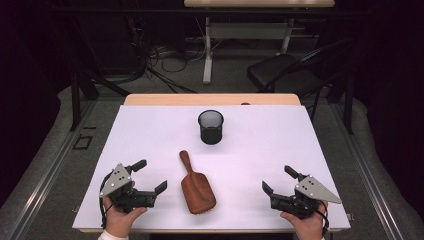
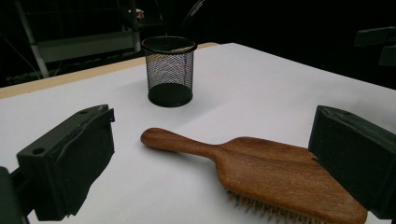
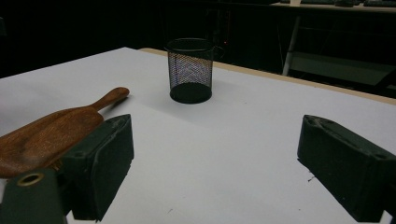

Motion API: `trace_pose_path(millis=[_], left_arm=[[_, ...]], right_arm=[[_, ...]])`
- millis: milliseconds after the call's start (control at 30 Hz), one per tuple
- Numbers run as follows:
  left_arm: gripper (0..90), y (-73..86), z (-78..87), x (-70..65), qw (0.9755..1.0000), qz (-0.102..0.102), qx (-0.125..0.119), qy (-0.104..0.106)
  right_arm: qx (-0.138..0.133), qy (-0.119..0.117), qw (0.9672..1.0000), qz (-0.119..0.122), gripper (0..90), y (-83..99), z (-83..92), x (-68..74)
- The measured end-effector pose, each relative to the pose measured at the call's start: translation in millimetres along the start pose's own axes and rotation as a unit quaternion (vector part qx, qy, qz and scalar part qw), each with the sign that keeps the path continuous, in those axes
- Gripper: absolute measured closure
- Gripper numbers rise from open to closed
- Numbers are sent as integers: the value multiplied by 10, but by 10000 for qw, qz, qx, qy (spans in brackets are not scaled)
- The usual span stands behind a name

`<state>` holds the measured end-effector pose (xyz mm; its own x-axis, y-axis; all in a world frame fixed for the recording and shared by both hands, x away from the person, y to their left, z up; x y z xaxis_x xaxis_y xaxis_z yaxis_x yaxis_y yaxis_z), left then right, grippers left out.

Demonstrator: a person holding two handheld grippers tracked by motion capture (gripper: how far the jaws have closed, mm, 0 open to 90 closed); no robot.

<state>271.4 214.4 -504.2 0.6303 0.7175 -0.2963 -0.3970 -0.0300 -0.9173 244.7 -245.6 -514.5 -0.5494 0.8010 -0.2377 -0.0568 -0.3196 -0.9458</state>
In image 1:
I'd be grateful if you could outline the black folding chair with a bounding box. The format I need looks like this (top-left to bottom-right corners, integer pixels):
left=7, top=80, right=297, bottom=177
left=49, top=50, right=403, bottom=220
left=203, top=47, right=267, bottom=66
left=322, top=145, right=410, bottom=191
left=246, top=37, right=355, bottom=123

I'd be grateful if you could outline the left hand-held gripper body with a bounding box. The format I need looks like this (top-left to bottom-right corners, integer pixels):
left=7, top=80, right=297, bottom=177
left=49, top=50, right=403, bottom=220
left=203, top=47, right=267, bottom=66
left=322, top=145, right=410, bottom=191
left=99, top=163, right=158, bottom=214

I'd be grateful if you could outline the bundle of floor cables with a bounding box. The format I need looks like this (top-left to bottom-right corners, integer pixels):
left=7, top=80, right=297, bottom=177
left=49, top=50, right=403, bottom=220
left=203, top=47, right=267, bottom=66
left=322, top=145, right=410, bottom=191
left=126, top=16, right=208, bottom=94

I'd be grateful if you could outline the person's left hand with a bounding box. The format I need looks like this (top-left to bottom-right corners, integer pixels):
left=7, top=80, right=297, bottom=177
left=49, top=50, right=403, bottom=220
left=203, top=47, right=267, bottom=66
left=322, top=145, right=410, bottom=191
left=102, top=195, right=149, bottom=238

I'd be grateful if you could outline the brown wooden hairbrush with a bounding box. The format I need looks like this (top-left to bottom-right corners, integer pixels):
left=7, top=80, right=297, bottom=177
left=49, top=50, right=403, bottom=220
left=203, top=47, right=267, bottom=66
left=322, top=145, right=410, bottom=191
left=178, top=149, right=218, bottom=215

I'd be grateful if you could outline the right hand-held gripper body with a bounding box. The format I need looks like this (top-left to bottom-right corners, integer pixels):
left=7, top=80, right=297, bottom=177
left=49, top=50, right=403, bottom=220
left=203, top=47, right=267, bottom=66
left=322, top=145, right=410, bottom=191
left=270, top=174, right=343, bottom=221

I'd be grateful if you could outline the black mesh cup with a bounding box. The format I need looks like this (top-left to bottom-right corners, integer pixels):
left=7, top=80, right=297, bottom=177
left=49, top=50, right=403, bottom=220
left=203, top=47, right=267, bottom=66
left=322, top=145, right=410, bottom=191
left=197, top=109, right=225, bottom=146

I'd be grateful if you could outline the white-legged desk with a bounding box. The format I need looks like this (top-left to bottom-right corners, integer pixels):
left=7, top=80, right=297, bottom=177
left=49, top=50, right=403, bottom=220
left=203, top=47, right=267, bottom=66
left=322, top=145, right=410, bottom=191
left=183, top=0, right=336, bottom=85

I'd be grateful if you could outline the black metal stand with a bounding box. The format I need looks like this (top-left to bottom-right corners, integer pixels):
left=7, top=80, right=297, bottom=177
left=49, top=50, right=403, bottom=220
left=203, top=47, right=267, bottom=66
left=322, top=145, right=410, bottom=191
left=328, top=66, right=355, bottom=135
left=68, top=19, right=131, bottom=132

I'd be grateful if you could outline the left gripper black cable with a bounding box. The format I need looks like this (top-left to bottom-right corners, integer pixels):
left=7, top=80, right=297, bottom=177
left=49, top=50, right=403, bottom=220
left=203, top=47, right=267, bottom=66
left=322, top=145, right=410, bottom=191
left=98, top=171, right=116, bottom=231

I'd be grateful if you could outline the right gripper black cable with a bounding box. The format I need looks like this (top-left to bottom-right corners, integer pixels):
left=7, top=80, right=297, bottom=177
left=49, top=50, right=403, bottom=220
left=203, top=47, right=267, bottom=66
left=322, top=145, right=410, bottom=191
left=308, top=199, right=331, bottom=234

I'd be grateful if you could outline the person's right hand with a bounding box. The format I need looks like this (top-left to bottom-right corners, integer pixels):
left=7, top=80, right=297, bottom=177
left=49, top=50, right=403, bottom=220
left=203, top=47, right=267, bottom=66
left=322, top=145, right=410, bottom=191
left=279, top=201, right=329, bottom=240

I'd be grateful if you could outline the metal floor rail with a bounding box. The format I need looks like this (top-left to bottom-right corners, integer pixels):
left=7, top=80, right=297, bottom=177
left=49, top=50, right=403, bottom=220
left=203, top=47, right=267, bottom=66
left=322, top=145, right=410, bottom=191
left=6, top=99, right=98, bottom=240
left=329, top=103, right=404, bottom=240

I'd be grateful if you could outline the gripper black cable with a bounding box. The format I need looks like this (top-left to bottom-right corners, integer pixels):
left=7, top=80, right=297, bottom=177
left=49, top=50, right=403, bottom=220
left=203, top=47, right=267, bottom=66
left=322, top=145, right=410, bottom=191
left=98, top=171, right=116, bottom=231
left=308, top=199, right=331, bottom=234

